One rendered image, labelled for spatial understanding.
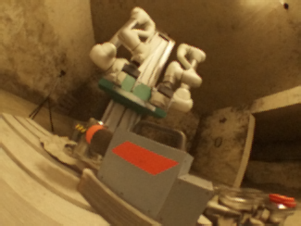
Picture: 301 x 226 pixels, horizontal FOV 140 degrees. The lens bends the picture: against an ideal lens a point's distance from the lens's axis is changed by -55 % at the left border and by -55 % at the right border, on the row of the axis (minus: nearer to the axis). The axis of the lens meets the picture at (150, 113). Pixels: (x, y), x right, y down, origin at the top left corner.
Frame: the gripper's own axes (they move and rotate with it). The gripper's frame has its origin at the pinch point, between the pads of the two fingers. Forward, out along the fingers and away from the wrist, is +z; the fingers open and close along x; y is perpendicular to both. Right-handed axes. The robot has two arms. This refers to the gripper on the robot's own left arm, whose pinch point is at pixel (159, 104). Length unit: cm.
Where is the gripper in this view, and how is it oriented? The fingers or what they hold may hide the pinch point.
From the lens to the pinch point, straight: 86.4
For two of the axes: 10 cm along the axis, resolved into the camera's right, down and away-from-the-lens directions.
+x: 8.4, 4.4, 3.1
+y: 3.9, -0.9, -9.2
